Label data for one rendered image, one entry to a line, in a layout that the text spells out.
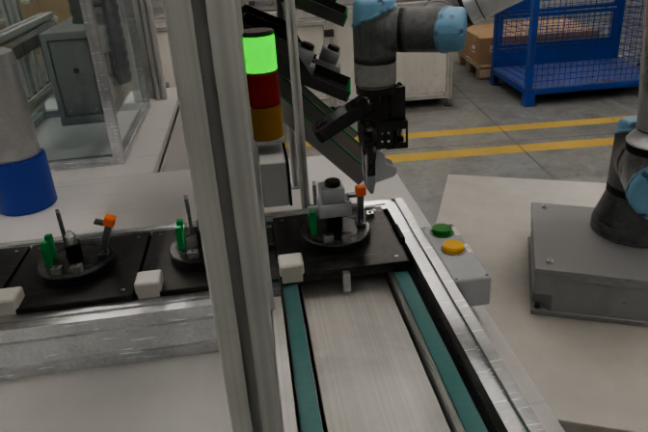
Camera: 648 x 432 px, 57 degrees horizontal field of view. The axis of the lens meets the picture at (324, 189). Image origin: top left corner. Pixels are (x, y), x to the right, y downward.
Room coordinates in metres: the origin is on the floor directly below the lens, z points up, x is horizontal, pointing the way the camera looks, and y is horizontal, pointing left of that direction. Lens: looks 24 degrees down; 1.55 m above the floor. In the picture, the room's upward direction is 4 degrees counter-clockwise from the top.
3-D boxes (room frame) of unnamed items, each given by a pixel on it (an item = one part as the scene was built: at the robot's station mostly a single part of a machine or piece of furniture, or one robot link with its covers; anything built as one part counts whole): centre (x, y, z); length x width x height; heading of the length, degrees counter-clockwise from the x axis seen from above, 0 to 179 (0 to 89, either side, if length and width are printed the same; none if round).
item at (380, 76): (1.07, -0.11, 1.29); 0.08 x 0.08 x 0.05
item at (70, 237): (1.00, 0.48, 1.01); 0.24 x 0.24 x 0.13; 6
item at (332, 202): (1.05, -0.01, 1.06); 0.08 x 0.04 x 0.07; 98
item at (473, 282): (0.99, -0.24, 0.93); 0.21 x 0.07 x 0.06; 6
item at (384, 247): (1.06, -0.02, 0.96); 0.24 x 0.24 x 0.02; 6
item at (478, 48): (6.31, -2.20, 0.20); 1.20 x 0.80 x 0.41; 92
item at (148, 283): (1.03, 0.24, 1.01); 0.24 x 0.24 x 0.13; 6
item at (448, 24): (1.05, -0.21, 1.37); 0.11 x 0.11 x 0.08; 72
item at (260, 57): (0.85, 0.08, 1.38); 0.05 x 0.05 x 0.05
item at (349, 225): (1.06, -0.02, 0.98); 0.14 x 0.14 x 0.02
